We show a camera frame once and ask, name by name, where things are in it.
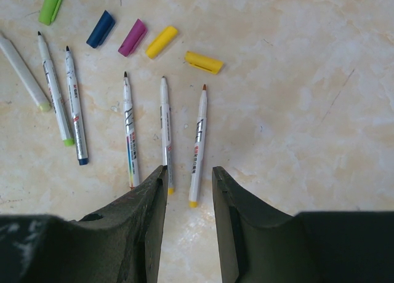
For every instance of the magenta pen cap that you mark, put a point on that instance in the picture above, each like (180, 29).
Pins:
(133, 38)

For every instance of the orange yellow pen cap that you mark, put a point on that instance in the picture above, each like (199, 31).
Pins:
(203, 62)

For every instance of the orange capped pen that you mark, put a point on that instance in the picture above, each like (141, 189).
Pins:
(198, 152)

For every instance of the light green capped pen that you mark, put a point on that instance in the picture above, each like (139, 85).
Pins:
(55, 92)

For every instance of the magenta capped pen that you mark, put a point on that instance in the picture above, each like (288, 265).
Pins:
(133, 168)

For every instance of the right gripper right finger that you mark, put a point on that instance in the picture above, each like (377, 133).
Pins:
(259, 243)

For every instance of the peach capped pen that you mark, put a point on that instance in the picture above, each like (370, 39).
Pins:
(25, 75)

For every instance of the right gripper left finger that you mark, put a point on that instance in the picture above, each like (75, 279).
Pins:
(120, 242)

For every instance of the yellow capped pen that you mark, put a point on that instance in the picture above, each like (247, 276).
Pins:
(165, 120)

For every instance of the light green pen cap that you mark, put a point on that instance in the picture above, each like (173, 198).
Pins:
(49, 11)

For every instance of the dark blue pen cap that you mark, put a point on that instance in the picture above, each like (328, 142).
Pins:
(101, 30)

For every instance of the dark blue capped pen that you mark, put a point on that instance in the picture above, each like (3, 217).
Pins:
(76, 113)

